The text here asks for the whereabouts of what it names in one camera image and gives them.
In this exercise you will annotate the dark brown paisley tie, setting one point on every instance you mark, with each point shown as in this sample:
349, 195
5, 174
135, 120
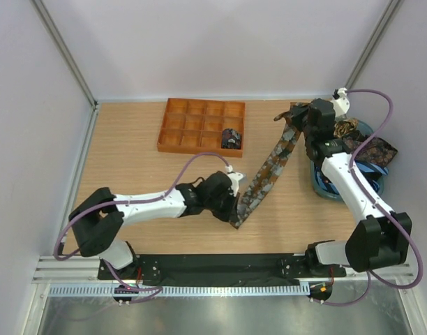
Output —
378, 152

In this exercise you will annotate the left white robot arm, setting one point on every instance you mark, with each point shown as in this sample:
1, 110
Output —
97, 221

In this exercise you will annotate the blue striped tie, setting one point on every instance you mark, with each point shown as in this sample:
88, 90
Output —
373, 173

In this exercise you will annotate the white slotted cable duct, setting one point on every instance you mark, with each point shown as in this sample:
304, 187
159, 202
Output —
115, 290

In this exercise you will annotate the teal plastic basket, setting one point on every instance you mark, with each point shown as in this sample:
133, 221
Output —
339, 167

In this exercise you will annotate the aluminium frame rail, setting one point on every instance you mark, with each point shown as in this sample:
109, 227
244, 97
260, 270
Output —
73, 270

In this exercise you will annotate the gold patterned tie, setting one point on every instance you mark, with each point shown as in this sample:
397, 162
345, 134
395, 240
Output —
345, 126

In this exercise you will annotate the brown floral tie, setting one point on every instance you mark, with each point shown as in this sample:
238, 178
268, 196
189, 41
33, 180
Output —
268, 174

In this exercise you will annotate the rolled dark floral tie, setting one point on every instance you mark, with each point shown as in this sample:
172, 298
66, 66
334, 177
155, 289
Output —
231, 139

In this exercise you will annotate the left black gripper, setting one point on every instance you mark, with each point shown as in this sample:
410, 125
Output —
229, 213

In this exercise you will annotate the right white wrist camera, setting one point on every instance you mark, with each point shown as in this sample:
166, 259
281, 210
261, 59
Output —
340, 102

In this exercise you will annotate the orange compartment tray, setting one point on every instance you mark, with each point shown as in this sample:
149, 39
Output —
192, 126

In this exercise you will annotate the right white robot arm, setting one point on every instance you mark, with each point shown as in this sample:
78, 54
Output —
379, 239

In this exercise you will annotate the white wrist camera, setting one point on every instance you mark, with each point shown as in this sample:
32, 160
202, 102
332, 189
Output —
236, 178
340, 102

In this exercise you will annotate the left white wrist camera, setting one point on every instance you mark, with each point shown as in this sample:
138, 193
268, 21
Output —
236, 178

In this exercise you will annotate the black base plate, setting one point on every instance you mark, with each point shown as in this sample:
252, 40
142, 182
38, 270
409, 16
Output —
227, 270

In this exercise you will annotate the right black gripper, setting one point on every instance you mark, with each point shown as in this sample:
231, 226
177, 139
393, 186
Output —
297, 115

